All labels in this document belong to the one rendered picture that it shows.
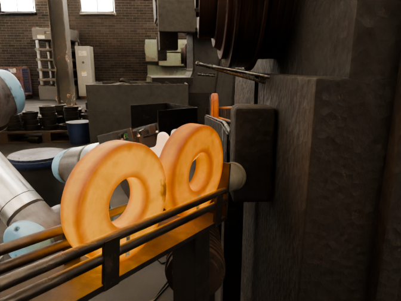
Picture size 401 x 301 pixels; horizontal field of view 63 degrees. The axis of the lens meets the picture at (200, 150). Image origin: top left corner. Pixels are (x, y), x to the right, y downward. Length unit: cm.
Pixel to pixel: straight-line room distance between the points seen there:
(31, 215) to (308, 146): 51
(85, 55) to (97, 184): 1030
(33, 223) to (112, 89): 286
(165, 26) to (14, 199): 309
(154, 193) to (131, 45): 1078
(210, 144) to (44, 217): 33
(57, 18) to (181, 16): 479
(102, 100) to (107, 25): 803
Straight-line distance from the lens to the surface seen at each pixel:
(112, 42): 1132
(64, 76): 800
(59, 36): 804
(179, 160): 48
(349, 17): 63
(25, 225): 65
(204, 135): 53
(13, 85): 93
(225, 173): 60
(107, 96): 346
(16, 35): 1231
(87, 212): 39
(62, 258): 36
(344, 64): 63
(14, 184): 70
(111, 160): 39
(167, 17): 363
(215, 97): 189
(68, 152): 74
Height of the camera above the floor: 88
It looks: 14 degrees down
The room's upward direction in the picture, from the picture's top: straight up
